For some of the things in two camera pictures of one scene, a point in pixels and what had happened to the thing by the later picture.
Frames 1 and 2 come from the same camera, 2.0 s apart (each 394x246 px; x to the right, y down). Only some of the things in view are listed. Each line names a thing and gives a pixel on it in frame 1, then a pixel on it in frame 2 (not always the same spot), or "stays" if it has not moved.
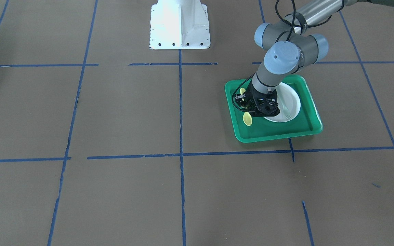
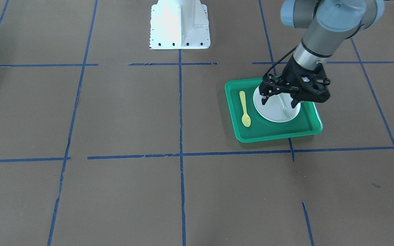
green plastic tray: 307,120 stays
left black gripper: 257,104 → 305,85
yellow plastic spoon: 247,117 stays
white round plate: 288,102 stays
